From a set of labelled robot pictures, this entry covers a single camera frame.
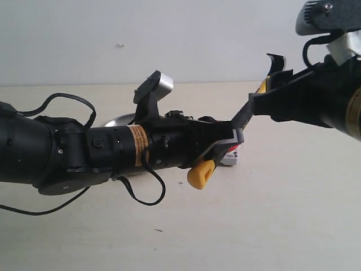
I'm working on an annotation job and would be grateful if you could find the yellow black claw hammer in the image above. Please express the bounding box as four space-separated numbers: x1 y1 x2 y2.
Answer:
187 53 288 190

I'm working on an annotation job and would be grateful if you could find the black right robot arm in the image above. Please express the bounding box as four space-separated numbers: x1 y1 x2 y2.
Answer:
249 55 360 140

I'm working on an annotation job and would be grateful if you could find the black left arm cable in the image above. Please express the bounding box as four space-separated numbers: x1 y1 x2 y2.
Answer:
0 93 166 217

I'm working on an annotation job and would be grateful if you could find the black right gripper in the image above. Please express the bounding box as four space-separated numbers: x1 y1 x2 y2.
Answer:
249 55 360 127

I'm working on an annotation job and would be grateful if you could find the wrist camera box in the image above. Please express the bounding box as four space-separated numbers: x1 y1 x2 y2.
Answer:
295 0 360 36
133 70 174 123

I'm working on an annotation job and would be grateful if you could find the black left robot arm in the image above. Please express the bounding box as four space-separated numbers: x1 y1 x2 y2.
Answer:
1 103 244 195

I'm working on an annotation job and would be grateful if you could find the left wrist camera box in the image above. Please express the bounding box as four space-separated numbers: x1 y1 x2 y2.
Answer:
133 70 174 123

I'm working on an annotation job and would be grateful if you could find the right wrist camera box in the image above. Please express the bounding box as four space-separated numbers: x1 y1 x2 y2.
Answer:
295 0 360 36

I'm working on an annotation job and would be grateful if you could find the round steel plate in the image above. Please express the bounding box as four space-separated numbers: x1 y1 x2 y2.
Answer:
103 113 135 127

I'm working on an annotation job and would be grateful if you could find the red dome push button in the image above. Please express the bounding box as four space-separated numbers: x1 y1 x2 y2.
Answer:
219 145 239 167

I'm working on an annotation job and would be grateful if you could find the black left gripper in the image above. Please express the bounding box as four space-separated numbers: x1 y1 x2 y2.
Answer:
146 111 244 169

